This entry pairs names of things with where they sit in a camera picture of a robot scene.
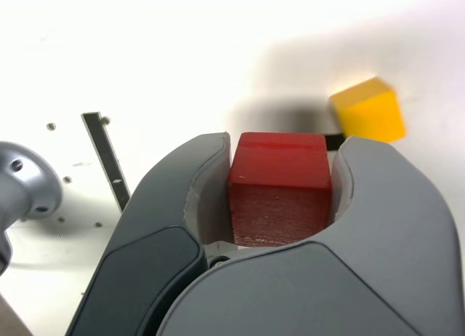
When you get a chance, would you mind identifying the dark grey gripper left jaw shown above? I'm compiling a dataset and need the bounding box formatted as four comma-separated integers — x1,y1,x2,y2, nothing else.
67,132,235,336

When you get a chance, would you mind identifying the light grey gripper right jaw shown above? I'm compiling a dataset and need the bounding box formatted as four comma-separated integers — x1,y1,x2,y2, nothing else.
155,135,465,336

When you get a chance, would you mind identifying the red cube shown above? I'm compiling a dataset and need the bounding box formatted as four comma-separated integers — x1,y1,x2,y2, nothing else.
227,132,333,248

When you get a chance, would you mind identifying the yellow cube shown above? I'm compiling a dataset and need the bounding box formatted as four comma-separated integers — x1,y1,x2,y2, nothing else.
329,76,407,144

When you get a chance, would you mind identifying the black tape square outline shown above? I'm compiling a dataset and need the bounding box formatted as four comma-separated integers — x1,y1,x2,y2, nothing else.
324,132,346,151

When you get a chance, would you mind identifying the black tape strip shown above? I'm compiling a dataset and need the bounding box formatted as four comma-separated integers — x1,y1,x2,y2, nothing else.
80,111,132,210

